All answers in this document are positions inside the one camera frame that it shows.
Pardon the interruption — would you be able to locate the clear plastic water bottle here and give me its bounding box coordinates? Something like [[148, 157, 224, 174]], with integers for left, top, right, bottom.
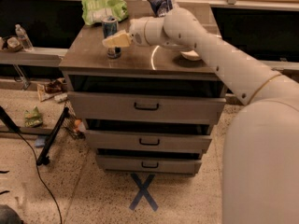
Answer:
[[15, 24, 34, 52]]

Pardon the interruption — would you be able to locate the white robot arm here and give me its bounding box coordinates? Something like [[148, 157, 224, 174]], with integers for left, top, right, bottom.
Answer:
[[103, 7, 299, 224]]

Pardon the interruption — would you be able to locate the black tripod leg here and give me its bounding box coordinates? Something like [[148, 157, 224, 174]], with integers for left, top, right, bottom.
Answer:
[[36, 107, 69, 166]]

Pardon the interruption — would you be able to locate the blue silver redbull can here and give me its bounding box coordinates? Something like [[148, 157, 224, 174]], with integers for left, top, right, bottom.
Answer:
[[102, 16, 121, 59]]

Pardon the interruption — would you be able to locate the bottom grey drawer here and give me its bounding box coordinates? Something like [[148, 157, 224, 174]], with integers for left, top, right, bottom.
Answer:
[[96, 155, 202, 175]]

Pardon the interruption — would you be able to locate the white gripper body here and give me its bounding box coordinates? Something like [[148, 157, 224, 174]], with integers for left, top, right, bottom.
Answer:
[[129, 19, 146, 46]]

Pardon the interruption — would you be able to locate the white paper bowl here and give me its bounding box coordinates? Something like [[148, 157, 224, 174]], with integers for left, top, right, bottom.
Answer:
[[181, 50, 201, 62]]

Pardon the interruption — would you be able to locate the black floor cable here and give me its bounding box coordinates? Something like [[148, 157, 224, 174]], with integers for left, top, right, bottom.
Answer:
[[0, 106, 64, 224]]

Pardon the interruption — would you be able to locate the grey drawer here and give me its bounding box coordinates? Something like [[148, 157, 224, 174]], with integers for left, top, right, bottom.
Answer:
[[96, 155, 202, 175], [68, 91, 225, 124], [85, 131, 211, 153]]

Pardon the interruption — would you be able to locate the top grey drawer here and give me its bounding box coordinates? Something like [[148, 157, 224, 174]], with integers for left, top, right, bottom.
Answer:
[[68, 91, 225, 124]]

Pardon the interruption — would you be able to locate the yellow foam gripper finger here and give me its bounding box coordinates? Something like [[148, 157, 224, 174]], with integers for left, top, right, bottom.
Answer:
[[102, 30, 132, 48]]

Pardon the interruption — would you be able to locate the green chip bag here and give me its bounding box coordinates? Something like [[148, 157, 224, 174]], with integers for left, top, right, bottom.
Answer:
[[81, 0, 129, 25]]

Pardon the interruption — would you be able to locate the middle grey drawer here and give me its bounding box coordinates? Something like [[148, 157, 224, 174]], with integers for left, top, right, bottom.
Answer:
[[85, 131, 211, 153]]

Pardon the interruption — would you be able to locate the blue chip bag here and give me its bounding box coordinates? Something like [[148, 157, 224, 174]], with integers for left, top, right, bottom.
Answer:
[[147, 0, 178, 17]]

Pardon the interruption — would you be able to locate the blue tape floor cross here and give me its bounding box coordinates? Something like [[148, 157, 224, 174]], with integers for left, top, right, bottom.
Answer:
[[129, 173, 158, 211]]

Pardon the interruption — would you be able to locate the small green snack bag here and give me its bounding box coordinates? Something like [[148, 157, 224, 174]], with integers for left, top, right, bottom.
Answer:
[[24, 106, 43, 128]]

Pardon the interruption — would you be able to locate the grey drawer cabinet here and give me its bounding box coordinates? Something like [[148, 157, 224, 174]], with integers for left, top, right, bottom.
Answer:
[[58, 0, 235, 176]]

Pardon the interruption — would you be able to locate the crumpled snack wrapper on floor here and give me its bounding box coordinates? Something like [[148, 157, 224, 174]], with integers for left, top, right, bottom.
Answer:
[[37, 78, 65, 102]]

